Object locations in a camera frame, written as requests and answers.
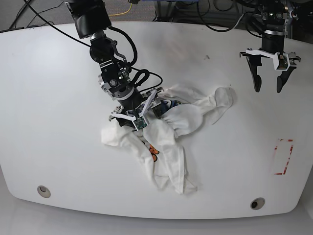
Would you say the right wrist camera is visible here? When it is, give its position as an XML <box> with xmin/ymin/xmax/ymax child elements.
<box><xmin>133</xmin><ymin>116</ymin><xmax>149</xmax><ymax>131</ymax></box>

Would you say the yellow cable on floor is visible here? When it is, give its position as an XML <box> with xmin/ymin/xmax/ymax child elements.
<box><xmin>109</xmin><ymin>2</ymin><xmax>134</xmax><ymax>17</ymax></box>

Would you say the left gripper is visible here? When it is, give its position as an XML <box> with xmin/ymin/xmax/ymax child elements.
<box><xmin>240</xmin><ymin>36</ymin><xmax>301</xmax><ymax>93</ymax></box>

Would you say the red tape rectangle marking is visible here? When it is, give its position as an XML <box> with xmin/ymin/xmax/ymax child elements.
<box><xmin>272</xmin><ymin>139</ymin><xmax>294</xmax><ymax>175</ymax></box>

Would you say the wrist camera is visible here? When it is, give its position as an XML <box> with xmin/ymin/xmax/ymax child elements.
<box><xmin>273</xmin><ymin>53</ymin><xmax>290</xmax><ymax>71</ymax></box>
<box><xmin>133</xmin><ymin>116</ymin><xmax>149</xmax><ymax>131</ymax></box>

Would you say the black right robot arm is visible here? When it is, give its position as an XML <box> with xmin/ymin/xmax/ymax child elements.
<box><xmin>65</xmin><ymin>0</ymin><xmax>162</xmax><ymax>131</ymax></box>

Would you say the left table cable grommet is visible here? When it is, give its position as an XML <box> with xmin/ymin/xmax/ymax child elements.
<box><xmin>37</xmin><ymin>186</ymin><xmax>51</xmax><ymax>198</ymax></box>

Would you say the white printed t-shirt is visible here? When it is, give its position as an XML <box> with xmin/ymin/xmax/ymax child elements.
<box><xmin>101</xmin><ymin>84</ymin><xmax>234</xmax><ymax>194</ymax></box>

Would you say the table cable grommet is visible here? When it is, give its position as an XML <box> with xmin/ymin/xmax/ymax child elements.
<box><xmin>37</xmin><ymin>186</ymin><xmax>51</xmax><ymax>198</ymax></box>
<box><xmin>250</xmin><ymin>197</ymin><xmax>266</xmax><ymax>210</ymax></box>

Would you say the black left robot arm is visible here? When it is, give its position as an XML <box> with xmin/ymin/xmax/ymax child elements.
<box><xmin>240</xmin><ymin>0</ymin><xmax>301</xmax><ymax>93</ymax></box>

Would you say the right table cable grommet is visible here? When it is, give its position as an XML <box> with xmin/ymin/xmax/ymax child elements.
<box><xmin>250</xmin><ymin>197</ymin><xmax>266</xmax><ymax>210</ymax></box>

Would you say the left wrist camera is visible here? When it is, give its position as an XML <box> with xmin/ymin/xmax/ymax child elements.
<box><xmin>273</xmin><ymin>53</ymin><xmax>290</xmax><ymax>71</ymax></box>

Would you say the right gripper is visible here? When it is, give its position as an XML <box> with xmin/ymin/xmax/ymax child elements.
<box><xmin>109</xmin><ymin>87</ymin><xmax>169</xmax><ymax>128</ymax></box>

